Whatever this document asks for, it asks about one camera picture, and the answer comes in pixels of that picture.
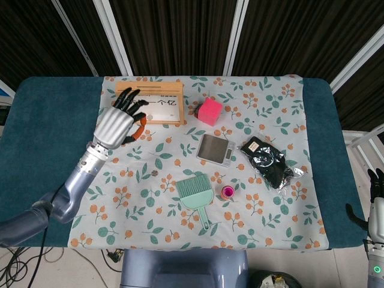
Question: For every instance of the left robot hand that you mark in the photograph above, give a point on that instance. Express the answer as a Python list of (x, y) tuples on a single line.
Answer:
[(114, 127)]

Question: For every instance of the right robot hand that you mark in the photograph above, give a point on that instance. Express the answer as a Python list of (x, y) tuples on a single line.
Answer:
[(376, 216)]

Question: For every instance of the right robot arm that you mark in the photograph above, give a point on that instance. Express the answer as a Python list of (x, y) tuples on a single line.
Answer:
[(375, 267)]

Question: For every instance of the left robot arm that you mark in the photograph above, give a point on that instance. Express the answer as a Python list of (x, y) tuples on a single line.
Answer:
[(75, 186)]

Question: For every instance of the mint green hand brush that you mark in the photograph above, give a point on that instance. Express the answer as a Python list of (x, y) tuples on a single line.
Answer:
[(196, 199)]

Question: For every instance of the teal table cover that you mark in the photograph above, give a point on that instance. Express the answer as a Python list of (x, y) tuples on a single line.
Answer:
[(48, 126)]

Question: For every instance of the white metal rack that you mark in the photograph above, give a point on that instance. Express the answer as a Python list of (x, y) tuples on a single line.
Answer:
[(364, 141)]

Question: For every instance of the pink foam cube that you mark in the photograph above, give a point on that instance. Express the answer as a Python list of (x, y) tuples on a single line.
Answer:
[(210, 109)]

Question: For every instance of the silver digital kitchen scale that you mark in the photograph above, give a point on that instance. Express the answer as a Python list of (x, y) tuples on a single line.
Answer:
[(213, 148)]

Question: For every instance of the dark electronic device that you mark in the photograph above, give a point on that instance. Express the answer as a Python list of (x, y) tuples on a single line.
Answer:
[(3, 114)]

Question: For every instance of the blue and white board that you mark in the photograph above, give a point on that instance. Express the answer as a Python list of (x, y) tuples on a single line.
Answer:
[(5, 90)]

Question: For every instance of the black gloves in plastic bag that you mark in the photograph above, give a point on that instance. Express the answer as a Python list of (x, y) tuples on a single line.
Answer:
[(268, 163)]

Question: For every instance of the black waste bin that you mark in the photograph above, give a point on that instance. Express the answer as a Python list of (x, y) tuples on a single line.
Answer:
[(273, 280)]

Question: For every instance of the orange nested cup stack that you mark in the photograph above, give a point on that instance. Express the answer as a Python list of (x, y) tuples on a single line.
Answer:
[(228, 192)]

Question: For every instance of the floral printed tablecloth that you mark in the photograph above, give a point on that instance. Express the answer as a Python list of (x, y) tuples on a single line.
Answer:
[(240, 222)]

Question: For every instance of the blue-grey robot torso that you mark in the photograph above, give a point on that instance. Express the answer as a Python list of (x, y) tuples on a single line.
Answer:
[(183, 270)]

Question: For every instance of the wooden money box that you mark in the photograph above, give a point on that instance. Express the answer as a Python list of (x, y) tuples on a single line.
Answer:
[(165, 87)]

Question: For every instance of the white partition frame post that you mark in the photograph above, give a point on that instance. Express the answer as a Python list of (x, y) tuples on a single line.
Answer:
[(357, 64), (115, 36), (235, 36), (75, 36)]

